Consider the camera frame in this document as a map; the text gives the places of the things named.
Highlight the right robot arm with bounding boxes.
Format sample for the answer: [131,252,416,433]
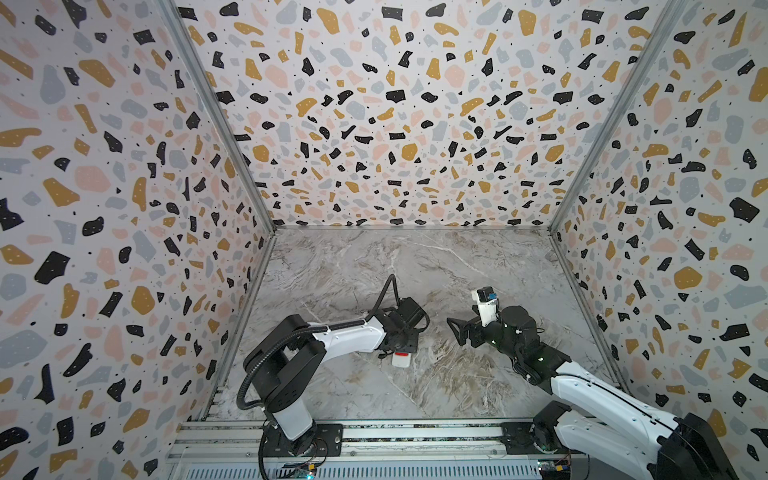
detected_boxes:
[447,306,737,479]

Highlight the aluminium mounting rail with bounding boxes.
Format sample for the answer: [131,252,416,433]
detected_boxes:
[166,418,644,479]

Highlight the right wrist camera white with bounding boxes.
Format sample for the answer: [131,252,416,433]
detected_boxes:
[471,286,499,327]

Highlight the red and white remote control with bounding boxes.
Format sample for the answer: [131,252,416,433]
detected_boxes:
[392,352,412,369]

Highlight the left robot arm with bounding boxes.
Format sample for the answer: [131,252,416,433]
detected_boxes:
[236,297,431,441]

